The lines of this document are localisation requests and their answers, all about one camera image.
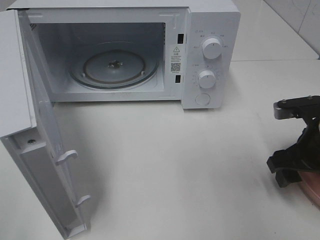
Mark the lower white timer knob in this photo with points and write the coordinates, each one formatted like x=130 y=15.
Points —
x=207 y=79

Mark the upper white power knob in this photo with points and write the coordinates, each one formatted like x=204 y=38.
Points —
x=211 y=47

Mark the white microwave oven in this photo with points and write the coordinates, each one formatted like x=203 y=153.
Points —
x=178 y=26

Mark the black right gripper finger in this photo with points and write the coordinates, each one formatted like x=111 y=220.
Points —
x=292 y=159
x=285 y=177

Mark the pink round plate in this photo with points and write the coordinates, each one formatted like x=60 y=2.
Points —
x=310 y=185

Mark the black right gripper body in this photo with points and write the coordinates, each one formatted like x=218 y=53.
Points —
x=311 y=140

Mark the glass microwave turntable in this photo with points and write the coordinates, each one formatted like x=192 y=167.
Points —
x=115 y=65

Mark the white microwave door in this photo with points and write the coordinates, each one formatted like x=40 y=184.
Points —
x=28 y=127

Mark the round white door button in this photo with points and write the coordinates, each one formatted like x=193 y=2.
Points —
x=203 y=99

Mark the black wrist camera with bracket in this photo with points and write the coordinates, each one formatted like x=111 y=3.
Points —
x=306 y=108

